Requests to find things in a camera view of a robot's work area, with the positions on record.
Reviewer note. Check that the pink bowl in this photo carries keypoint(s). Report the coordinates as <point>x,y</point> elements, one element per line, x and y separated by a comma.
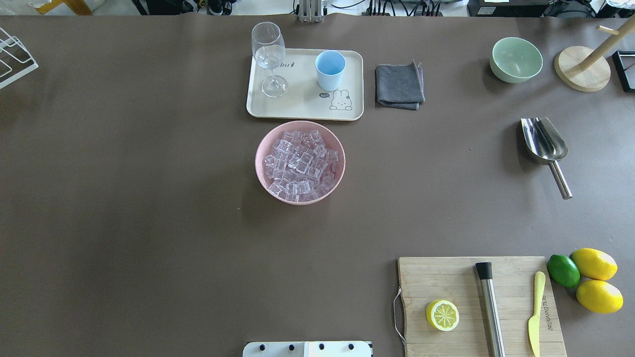
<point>301,125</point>

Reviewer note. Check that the stainless steel ice scoop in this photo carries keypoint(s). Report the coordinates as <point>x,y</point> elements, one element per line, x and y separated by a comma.
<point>546,146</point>

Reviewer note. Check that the clear ice cubes pile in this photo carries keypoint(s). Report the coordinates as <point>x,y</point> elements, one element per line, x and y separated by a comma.
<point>300,166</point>

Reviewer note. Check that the light blue plastic cup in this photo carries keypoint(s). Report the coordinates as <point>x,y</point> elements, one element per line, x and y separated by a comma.
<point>330,66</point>

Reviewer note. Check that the cream rabbit serving tray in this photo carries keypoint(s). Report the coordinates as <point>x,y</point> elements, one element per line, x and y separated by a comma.
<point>304,99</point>

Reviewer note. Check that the folded grey cloth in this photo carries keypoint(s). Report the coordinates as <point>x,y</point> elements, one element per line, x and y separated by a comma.
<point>400,86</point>

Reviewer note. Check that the clear wine glass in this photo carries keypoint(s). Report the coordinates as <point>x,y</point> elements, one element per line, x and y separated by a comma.
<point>269,52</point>

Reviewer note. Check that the bamboo cutting board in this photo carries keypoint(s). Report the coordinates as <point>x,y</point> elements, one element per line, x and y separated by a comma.
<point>427,279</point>

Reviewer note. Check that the half lemon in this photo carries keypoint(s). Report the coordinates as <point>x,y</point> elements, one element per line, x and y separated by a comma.
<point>443,315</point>

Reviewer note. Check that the steel muddler black tip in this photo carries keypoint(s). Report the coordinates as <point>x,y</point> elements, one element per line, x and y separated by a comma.
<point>484,271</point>

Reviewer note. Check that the pale green bowl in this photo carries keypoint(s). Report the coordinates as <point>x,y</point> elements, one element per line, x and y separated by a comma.
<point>515,60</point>

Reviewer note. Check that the yellow plastic knife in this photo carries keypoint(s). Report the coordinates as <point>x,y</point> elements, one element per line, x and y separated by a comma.
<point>534,320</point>

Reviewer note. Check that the green lime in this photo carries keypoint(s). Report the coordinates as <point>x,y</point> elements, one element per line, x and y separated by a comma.
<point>563,271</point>

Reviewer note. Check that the wooden mug tree stand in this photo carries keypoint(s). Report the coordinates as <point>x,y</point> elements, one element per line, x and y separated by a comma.
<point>586,69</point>

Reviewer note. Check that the upper whole yellow lemon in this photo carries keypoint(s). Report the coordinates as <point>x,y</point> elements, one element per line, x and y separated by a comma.
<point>594,263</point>

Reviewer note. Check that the whole yellow lemon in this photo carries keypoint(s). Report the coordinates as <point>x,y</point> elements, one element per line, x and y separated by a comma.
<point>594,263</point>
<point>599,296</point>

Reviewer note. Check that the lower whole yellow lemon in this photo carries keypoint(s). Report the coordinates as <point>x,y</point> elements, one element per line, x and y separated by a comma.
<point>599,296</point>

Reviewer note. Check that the black glass holder tray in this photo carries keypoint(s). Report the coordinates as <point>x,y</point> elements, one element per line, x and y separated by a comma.
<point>624,62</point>

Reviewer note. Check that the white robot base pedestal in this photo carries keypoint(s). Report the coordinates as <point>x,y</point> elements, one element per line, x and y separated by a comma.
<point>309,349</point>

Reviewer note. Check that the white wire cup rack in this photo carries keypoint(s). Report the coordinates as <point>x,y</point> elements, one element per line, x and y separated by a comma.
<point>15,59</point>

